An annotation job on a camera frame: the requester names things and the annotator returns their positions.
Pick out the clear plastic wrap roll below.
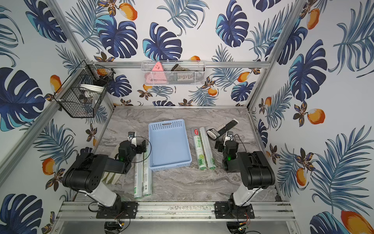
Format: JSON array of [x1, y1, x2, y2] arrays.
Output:
[[199, 127, 216, 170]]

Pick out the plastic wrap roll barcode label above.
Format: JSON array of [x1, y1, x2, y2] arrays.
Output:
[[143, 146, 153, 197]]

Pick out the plastic wrap roll red label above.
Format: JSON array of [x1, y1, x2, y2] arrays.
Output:
[[192, 128, 207, 171]]

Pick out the plastic wrap roll green text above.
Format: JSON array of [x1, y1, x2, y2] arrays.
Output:
[[134, 153, 144, 199]]

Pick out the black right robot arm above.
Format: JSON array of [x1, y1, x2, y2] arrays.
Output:
[[214, 140, 276, 219]]

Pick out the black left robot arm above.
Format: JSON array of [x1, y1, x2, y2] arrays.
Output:
[[62, 137, 147, 219]]

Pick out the light blue plastic basket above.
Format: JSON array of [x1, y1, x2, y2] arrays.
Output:
[[149, 119, 192, 171]]

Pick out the dark item in white basket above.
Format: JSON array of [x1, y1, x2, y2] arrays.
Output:
[[165, 64, 206, 85]]

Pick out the pink triangular item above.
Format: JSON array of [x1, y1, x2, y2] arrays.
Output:
[[145, 61, 168, 86]]

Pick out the white container in wire basket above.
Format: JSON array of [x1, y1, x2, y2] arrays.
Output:
[[79, 84, 104, 108]]

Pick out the white wire wall basket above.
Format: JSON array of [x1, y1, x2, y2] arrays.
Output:
[[141, 60, 206, 86]]

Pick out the black wire wall basket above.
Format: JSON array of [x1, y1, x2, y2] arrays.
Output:
[[53, 60, 115, 118]]

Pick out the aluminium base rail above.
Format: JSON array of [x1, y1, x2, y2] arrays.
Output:
[[56, 201, 296, 222]]

